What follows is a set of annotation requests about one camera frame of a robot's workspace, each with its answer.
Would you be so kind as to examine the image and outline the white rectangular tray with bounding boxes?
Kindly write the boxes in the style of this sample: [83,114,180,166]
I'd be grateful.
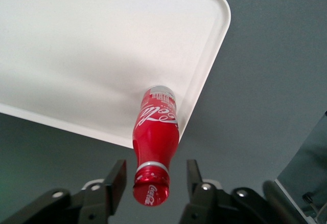
[0,0,232,150]

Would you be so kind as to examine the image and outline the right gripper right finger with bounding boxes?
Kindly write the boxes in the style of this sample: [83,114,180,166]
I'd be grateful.
[178,159,279,224]

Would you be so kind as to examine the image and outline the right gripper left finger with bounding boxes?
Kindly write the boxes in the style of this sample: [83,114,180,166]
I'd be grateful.
[0,159,128,224]

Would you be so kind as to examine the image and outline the red coke bottle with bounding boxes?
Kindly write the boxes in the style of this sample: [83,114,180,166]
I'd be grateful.
[132,84,179,207]

